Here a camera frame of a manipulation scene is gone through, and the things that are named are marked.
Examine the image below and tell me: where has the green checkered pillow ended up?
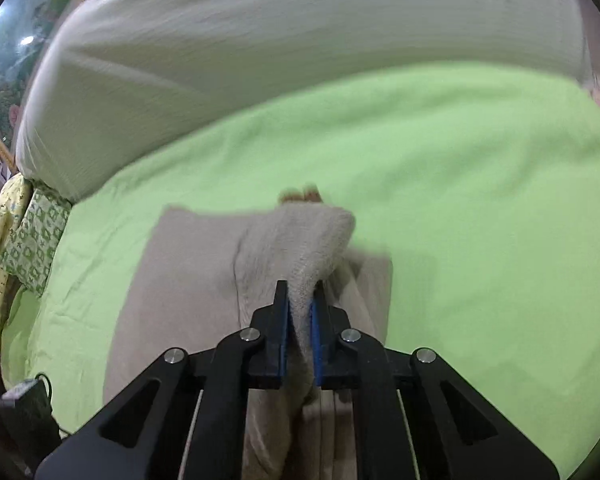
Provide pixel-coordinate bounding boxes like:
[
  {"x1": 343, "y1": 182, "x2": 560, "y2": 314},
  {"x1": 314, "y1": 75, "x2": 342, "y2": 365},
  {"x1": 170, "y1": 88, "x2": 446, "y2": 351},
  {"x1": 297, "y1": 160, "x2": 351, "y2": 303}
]
[{"x1": 0, "y1": 185, "x2": 72, "y2": 297}]

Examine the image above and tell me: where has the beige knit sweater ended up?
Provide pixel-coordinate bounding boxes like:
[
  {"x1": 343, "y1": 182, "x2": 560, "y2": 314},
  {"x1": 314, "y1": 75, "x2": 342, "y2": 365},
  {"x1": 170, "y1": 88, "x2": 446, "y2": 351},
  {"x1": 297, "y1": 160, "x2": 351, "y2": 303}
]
[{"x1": 101, "y1": 184, "x2": 394, "y2": 480}]

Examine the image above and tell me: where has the green bed sheet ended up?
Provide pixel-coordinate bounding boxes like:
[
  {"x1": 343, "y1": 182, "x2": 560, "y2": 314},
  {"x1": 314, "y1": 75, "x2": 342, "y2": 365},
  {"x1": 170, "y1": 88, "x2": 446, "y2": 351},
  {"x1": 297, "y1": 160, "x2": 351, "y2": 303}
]
[{"x1": 1, "y1": 63, "x2": 600, "y2": 477}]

